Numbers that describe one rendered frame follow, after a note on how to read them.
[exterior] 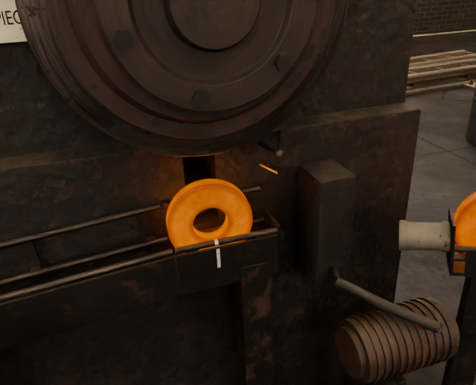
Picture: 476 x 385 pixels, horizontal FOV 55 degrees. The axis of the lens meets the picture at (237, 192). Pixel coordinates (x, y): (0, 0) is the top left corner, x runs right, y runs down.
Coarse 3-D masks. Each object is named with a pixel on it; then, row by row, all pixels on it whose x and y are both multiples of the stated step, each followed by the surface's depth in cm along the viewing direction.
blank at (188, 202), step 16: (192, 192) 78; (208, 192) 79; (224, 192) 79; (240, 192) 81; (176, 208) 79; (192, 208) 79; (208, 208) 80; (224, 208) 81; (240, 208) 81; (176, 224) 80; (192, 224) 81; (224, 224) 85; (240, 224) 83; (176, 240) 81; (192, 240) 82; (208, 240) 83
